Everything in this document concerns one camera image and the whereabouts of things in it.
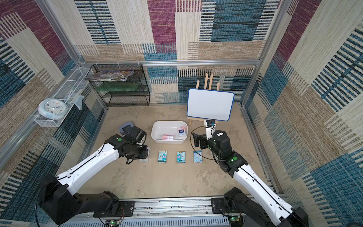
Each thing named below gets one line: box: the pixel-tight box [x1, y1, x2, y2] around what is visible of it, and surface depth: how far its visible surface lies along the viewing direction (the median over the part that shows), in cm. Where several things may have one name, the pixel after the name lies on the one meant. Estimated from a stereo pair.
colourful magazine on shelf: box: [85, 70, 135, 82], surface depth 83 cm
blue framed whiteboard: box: [186, 87, 235, 122], surface depth 96 cm
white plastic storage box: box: [150, 120, 189, 144], surface depth 104 cm
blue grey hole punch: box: [118, 121, 134, 136], surface depth 106 cm
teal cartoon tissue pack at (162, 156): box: [157, 150, 168, 164], surface depth 91 cm
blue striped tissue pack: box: [193, 150, 203, 164], surface depth 91 cm
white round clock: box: [37, 97, 69, 121], surface depth 68 cm
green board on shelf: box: [95, 81, 142, 92], surface depth 101 cm
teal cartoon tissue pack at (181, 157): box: [176, 150, 186, 165], surface depth 91 cm
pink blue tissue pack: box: [177, 126, 186, 137], surface depth 102 cm
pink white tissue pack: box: [162, 133, 175, 141], surface depth 93 cm
